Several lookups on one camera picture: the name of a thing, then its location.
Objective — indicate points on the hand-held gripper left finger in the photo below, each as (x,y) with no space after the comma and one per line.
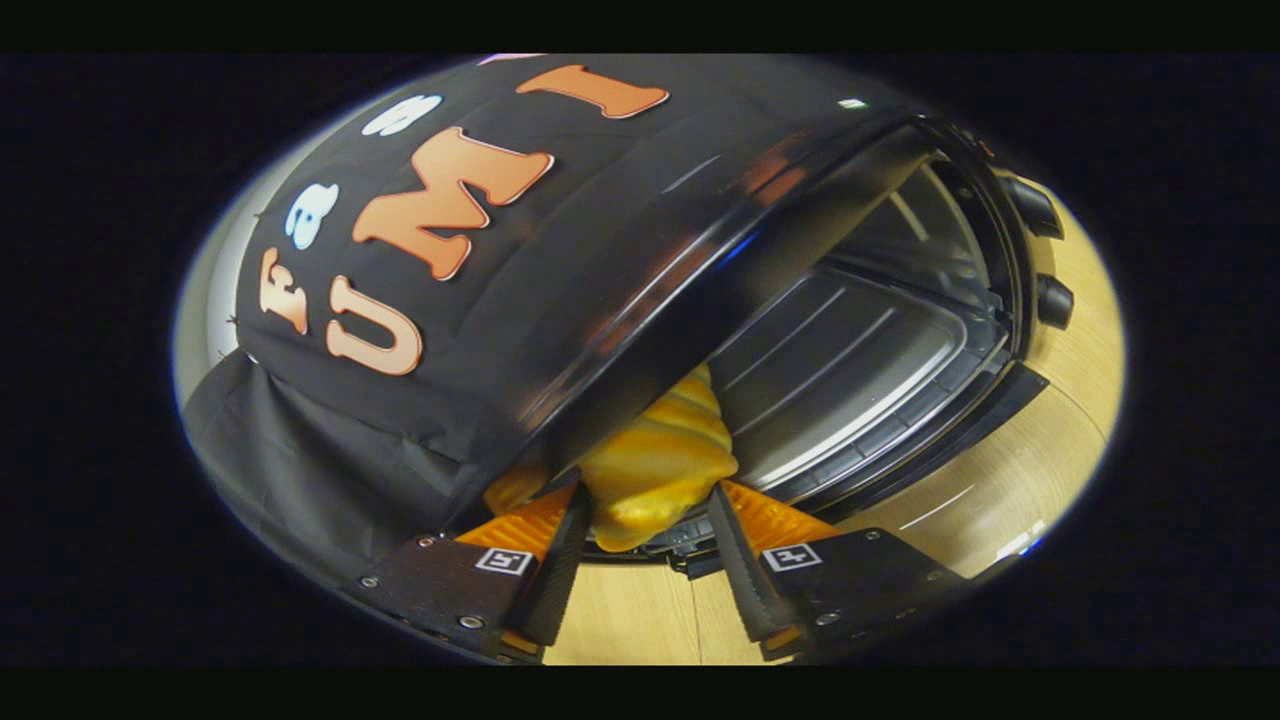
(560,580)

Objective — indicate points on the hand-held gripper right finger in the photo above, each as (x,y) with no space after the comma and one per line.
(740,580)

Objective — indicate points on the golden croissant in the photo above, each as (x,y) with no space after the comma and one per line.
(655,465)

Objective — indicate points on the black toaster oven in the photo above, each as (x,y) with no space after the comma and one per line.
(850,380)

